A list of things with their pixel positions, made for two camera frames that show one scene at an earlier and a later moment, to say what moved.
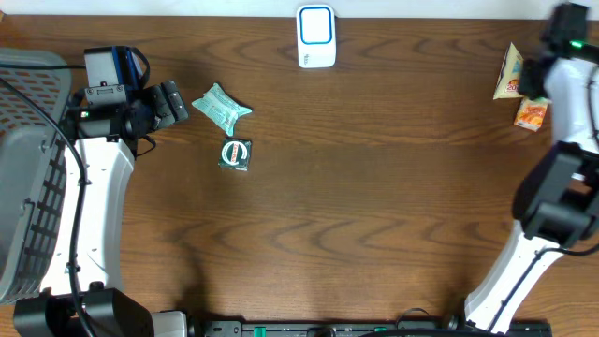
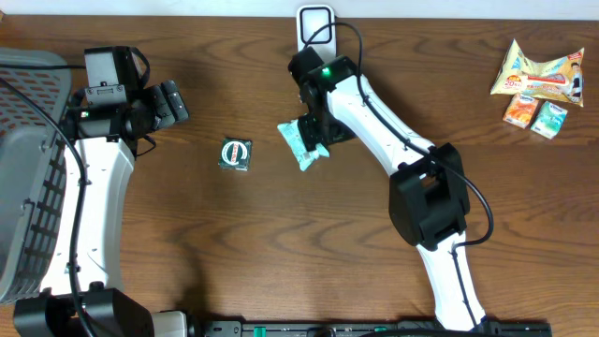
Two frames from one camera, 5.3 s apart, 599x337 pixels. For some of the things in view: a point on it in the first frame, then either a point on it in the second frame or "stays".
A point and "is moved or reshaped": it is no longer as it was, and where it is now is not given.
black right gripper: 524,84 -> 343,132
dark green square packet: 235,154 stays
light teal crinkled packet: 221,109 -> 292,135
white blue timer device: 316,36 stays
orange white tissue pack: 531,112 is moved or reshaped
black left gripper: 166,115 stays
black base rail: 357,329 stays
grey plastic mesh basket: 33,168 stays
